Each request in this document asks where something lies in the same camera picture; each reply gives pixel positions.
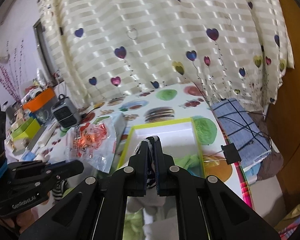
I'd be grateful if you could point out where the green rabbit sock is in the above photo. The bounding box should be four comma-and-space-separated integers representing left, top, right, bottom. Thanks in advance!
174, 154, 202, 177

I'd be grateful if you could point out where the black white striped sock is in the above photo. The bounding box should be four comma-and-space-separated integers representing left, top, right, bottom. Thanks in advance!
134, 135, 160, 190

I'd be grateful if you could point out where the grey sock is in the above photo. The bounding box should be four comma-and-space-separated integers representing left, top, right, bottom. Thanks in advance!
127, 191, 175, 217

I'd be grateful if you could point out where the person's left hand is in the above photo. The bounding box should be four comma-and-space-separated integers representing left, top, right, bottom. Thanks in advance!
0, 200, 48, 235

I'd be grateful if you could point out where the blue white paper bag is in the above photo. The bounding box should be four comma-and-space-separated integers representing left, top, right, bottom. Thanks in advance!
19, 152, 45, 161

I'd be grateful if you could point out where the rolled white paper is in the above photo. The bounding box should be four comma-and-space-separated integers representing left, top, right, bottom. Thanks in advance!
31, 121, 58, 153

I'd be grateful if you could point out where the lime green carton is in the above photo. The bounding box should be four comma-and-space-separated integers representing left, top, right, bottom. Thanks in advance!
11, 117, 41, 141

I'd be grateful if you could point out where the red printed snack bag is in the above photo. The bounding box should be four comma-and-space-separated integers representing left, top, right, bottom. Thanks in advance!
65, 116, 117, 173

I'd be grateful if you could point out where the small grey fan heater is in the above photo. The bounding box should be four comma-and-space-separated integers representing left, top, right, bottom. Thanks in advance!
51, 94, 81, 129

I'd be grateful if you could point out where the wet wipes pack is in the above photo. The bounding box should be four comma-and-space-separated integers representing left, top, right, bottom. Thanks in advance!
100, 112, 127, 153

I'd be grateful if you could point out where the green-rimmed white box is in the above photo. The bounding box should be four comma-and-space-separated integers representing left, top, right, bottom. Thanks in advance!
117, 118, 205, 177

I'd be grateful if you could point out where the fruit print tablecloth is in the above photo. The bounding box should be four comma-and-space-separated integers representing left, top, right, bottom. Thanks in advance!
5, 82, 256, 240

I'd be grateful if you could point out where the orange storage box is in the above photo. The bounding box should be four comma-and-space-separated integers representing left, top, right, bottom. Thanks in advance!
23, 87, 56, 112

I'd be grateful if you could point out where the black binder clip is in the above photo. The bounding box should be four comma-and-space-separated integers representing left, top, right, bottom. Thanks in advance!
221, 143, 241, 165

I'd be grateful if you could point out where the colourful plaid cloth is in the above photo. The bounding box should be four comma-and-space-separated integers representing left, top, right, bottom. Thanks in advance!
275, 204, 300, 239

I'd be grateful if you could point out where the brown dotted cloth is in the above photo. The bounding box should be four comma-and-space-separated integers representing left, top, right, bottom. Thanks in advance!
257, 151, 284, 181

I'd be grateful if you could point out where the purple branch decoration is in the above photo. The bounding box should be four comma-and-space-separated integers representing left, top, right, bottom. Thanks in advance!
0, 40, 26, 103

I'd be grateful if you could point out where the folded blue checked cloth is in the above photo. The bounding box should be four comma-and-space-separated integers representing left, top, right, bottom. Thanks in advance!
211, 98, 271, 171

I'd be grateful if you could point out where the brown wooden wardrobe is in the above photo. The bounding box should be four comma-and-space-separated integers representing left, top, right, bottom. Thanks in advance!
268, 0, 300, 209

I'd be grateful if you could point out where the heart-patterned cream curtain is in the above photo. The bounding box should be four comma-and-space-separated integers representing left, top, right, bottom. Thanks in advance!
36, 0, 294, 111

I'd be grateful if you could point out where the black heater cable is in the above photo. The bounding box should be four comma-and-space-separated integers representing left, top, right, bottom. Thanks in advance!
59, 106, 101, 133

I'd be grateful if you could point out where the window frame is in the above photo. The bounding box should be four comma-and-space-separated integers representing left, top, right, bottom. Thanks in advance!
33, 20, 63, 87

